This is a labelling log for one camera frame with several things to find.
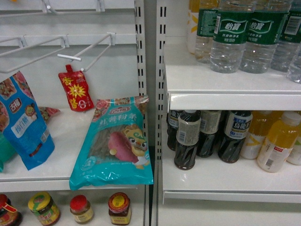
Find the dark oolong tea bottle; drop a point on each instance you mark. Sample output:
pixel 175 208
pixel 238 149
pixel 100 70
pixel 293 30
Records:
pixel 234 133

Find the yellow vitamin drink bottle front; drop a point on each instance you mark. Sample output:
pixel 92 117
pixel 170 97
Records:
pixel 279 142

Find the red yellow lid sauce jar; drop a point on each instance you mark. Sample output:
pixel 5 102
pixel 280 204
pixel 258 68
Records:
pixel 119 209

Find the dark tea bottle front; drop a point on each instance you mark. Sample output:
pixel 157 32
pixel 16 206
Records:
pixel 187 139

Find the water bottle green label edge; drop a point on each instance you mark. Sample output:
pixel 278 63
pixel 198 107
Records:
pixel 206 24

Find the red sauce pouch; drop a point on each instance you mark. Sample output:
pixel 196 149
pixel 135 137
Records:
pixel 77 90

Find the yellow vitamin drink bottle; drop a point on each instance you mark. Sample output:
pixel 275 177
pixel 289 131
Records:
pixel 295 155
pixel 279 142
pixel 259 128

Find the teal noodle packet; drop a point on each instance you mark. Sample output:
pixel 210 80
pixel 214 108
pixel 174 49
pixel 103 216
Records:
pixel 115 149

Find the dark tea bottle middle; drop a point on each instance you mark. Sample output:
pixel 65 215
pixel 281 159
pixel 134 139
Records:
pixel 210 120

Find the white lower drinks shelf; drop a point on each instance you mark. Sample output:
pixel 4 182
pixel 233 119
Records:
pixel 243 181

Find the yellow vitamin drink bottle right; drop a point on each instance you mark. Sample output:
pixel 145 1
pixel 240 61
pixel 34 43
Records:
pixel 295 155

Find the white perforated shelf upright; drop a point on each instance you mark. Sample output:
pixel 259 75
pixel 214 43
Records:
pixel 150 18

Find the blue sugar bag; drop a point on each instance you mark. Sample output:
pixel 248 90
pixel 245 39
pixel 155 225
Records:
pixel 21 122

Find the yellow vitamin drink bottle left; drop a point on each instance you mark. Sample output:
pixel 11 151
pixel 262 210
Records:
pixel 259 128

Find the white metal shelf board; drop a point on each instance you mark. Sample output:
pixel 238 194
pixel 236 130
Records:
pixel 194 86

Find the water bottle barcode label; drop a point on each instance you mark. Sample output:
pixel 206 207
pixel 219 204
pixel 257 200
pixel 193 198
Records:
pixel 289 40

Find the white left snack shelf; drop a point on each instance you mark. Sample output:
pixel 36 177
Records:
pixel 68 130

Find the white wire display hook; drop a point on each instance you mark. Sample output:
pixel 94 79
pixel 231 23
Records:
pixel 96 49

